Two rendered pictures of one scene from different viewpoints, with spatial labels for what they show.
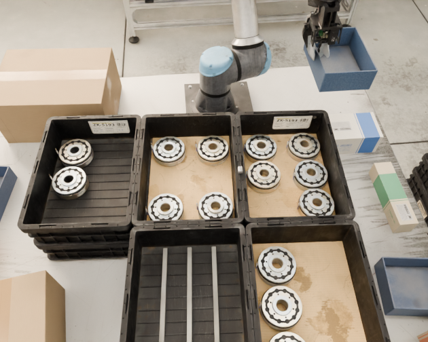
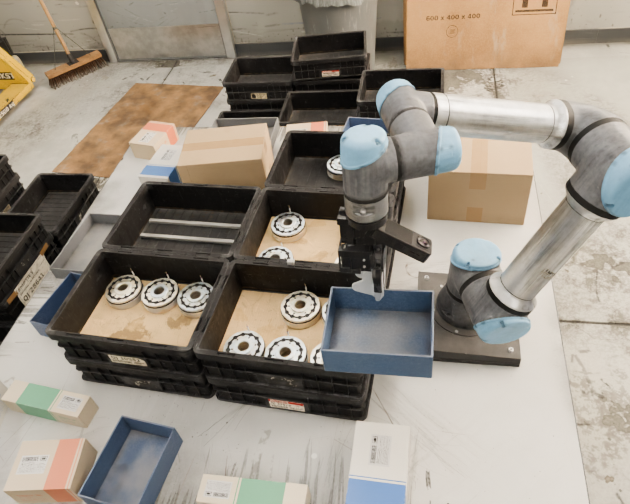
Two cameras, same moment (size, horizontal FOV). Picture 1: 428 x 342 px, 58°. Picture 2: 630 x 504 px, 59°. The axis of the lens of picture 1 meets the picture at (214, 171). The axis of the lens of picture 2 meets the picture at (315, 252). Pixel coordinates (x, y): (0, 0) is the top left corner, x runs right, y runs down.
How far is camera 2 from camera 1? 1.45 m
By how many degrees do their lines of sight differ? 64
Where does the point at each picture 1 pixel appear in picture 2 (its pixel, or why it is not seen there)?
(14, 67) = not seen: hidden behind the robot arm
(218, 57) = (472, 251)
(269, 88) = (516, 401)
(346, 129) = (370, 454)
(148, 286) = (226, 217)
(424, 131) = not seen: outside the picture
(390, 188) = (258, 488)
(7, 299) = (247, 144)
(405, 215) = (212, 488)
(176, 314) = (196, 232)
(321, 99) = (484, 480)
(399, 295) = (140, 452)
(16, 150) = not seen: hidden behind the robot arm
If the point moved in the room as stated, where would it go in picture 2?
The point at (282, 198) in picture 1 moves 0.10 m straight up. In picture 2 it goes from (270, 326) to (263, 301)
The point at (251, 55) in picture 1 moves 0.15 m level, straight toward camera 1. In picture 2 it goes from (480, 294) to (415, 281)
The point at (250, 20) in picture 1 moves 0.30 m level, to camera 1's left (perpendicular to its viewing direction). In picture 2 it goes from (515, 266) to (517, 177)
